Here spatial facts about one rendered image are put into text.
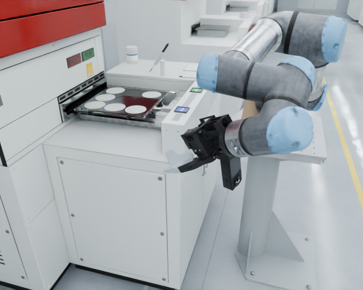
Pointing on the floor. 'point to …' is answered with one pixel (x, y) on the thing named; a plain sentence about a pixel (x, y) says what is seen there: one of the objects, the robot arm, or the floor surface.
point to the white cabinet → (130, 213)
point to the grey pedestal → (271, 235)
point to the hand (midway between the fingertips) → (184, 155)
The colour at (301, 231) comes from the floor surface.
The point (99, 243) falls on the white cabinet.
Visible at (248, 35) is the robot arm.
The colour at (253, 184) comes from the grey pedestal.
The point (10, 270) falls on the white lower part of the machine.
